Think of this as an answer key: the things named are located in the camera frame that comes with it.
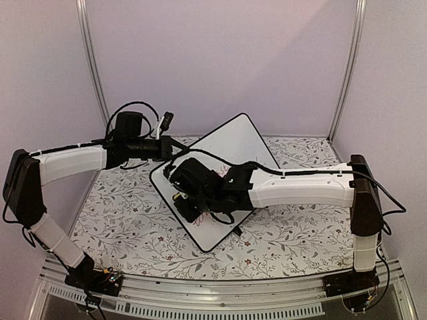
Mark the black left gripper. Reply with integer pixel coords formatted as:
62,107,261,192
127,135,190,163

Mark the yellow black whiteboard eraser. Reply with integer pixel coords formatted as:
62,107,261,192
172,193,187,202

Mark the white whiteboard black frame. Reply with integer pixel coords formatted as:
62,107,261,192
150,113,280,253

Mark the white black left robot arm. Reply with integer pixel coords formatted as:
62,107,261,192
3,111,179,289

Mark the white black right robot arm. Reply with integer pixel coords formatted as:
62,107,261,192
163,155,384,291

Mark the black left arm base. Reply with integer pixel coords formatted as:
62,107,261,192
65,253,123,297

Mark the black whiteboard stand foot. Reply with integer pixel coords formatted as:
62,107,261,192
233,227,242,237

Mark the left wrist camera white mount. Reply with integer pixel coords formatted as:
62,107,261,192
153,111,174,139

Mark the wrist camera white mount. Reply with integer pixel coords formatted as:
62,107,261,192
153,111,174,139
163,163,176,182

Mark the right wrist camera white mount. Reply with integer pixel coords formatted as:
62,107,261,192
163,163,176,182

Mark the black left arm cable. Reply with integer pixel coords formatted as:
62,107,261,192
103,101,160,137

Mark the aluminium front rail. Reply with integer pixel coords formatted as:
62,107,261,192
29,258,418,319

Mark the aluminium corner post left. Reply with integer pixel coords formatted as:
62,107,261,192
75,0,111,129

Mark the aluminium corner post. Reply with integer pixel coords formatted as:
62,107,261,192
327,0,367,144
75,0,111,129

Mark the aluminium corner post right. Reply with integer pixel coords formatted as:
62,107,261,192
327,0,367,144

